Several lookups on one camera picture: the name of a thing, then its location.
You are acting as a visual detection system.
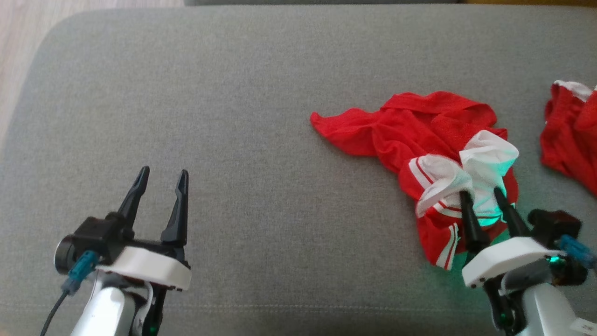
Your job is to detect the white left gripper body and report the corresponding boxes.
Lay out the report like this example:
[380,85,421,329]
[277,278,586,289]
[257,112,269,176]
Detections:
[96,246,192,336]

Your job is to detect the right black cable teal plug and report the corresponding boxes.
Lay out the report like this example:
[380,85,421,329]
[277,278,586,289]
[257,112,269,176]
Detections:
[557,235,597,269]

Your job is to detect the white right cable tag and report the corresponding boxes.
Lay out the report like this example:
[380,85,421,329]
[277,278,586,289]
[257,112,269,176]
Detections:
[570,317,597,335]

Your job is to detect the large grey sofa seat cushion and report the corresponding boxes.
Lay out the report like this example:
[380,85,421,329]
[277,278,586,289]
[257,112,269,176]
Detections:
[0,4,597,336]

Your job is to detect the black cable teal plug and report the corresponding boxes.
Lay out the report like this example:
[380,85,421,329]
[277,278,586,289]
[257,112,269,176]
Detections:
[40,251,101,336]
[557,235,597,269]

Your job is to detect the left black cable teal plug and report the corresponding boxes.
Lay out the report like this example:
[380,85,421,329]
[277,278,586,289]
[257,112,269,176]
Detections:
[40,251,101,336]

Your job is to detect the red basketball jersey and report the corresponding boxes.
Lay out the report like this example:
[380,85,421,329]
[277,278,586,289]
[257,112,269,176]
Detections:
[310,91,520,270]

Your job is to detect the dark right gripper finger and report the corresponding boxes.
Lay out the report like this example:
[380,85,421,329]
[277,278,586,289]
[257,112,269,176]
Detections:
[493,187,532,238]
[459,190,490,255]

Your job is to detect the red basketball shorts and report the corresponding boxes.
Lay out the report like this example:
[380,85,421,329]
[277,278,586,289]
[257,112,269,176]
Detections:
[540,80,597,196]

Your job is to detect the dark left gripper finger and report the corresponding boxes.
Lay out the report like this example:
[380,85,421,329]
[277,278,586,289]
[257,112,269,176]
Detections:
[117,166,151,229]
[161,169,189,248]

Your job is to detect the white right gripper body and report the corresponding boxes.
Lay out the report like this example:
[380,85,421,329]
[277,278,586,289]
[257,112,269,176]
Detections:
[462,237,567,334]

